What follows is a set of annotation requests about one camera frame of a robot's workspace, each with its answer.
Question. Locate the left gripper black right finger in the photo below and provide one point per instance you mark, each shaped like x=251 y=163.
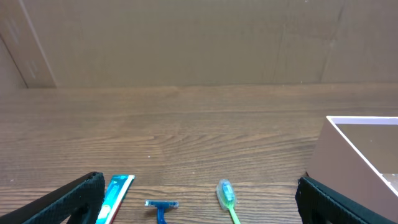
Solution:
x=319 y=204

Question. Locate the teal toothpaste tube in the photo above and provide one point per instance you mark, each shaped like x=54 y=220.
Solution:
x=114 y=196

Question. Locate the white cardboard box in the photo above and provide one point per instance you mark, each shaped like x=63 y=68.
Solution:
x=356 y=156

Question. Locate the green toothbrush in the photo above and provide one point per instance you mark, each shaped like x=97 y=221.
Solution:
x=227 y=198

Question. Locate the blue disposable razor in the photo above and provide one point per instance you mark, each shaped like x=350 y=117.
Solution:
x=161 y=207

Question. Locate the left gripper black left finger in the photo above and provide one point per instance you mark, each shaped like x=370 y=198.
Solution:
x=79 y=201

